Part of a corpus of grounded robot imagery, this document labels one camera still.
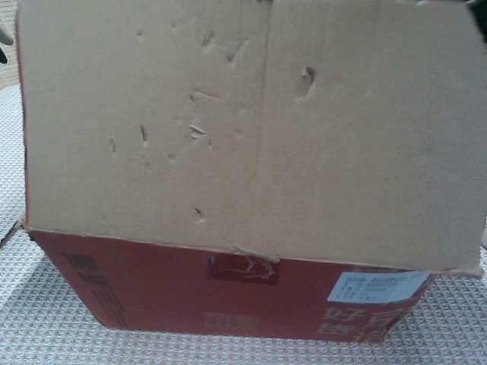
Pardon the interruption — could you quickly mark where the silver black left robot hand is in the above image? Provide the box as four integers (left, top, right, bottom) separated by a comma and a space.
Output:
0, 27, 14, 65

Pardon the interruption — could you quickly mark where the red cardboard shipping box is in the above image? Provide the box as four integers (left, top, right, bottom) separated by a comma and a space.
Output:
13, 0, 487, 341

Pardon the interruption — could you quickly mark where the woven bamboo screen panel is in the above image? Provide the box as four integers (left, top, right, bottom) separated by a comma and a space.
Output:
0, 0, 21, 90

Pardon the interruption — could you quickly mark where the white woven tablecloth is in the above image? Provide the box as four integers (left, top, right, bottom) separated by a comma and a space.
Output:
0, 85, 487, 365

